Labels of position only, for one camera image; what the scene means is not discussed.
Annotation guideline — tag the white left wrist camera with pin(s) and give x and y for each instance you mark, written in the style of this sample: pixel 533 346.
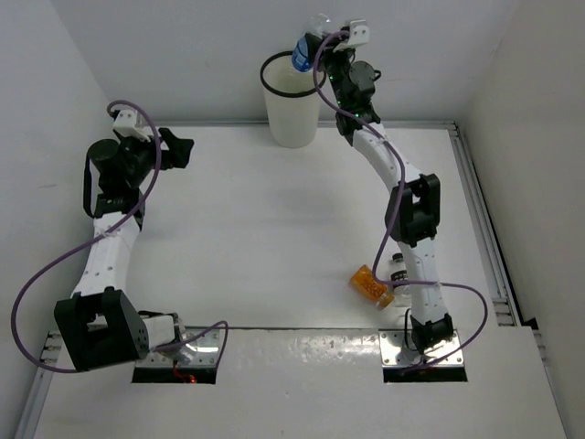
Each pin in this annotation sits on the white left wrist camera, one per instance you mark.
pixel 130 123

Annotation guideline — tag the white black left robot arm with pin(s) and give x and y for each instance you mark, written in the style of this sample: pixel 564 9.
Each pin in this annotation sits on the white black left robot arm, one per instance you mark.
pixel 99 325

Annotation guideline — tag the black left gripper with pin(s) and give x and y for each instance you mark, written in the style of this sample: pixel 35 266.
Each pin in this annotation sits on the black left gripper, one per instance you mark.
pixel 178 150

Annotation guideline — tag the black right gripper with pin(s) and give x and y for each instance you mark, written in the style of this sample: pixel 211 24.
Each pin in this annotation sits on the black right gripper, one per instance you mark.
pixel 328 53

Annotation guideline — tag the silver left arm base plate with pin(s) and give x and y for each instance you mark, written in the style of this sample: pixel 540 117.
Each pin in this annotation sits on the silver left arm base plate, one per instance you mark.
pixel 202 353

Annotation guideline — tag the white bin black rim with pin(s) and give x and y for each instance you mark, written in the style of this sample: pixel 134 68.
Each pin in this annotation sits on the white bin black rim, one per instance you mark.
pixel 292 103

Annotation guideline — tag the orange label plastic bottle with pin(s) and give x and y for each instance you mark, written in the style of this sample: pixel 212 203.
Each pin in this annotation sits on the orange label plastic bottle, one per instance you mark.
pixel 364 283

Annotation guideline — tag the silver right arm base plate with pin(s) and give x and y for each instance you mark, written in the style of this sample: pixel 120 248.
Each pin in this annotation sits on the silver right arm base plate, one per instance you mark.
pixel 398 353

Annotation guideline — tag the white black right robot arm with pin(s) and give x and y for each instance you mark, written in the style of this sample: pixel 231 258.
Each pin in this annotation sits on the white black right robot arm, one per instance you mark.
pixel 413 212

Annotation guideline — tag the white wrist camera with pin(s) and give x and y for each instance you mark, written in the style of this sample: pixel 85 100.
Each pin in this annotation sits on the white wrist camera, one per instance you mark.
pixel 130 123
pixel 359 33

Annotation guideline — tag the clear bottle black label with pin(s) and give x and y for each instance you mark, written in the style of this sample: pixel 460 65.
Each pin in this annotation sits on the clear bottle black label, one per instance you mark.
pixel 397 272

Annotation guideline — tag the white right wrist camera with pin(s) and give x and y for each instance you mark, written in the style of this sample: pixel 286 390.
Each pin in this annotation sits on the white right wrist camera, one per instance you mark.
pixel 359 33

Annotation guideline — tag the blue label plastic bottle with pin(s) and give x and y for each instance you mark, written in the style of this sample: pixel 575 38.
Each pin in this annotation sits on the blue label plastic bottle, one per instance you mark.
pixel 313 34

